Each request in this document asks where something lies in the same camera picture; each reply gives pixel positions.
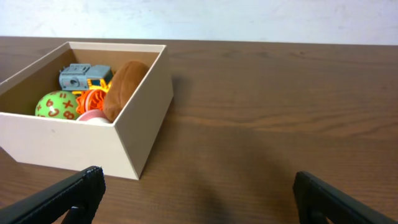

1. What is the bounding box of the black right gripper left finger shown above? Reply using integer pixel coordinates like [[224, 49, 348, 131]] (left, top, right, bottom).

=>
[[1, 166, 106, 223]]

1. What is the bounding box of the pink pig toy figure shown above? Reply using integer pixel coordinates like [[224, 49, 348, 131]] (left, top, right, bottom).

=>
[[77, 109, 111, 124]]

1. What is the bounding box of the green ball with red numbers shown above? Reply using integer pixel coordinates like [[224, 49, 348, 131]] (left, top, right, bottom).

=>
[[35, 91, 80, 120]]

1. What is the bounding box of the orange ribbed round toy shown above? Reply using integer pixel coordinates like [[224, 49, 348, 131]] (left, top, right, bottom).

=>
[[76, 90, 106, 114]]

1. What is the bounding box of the white cardboard box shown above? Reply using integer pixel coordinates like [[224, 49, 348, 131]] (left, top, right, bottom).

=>
[[1, 42, 174, 179]]

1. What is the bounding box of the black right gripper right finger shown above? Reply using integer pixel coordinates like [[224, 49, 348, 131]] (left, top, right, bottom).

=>
[[293, 171, 397, 224]]

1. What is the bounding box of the brown plush toy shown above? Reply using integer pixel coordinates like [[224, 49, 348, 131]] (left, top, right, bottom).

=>
[[103, 60, 149, 122]]

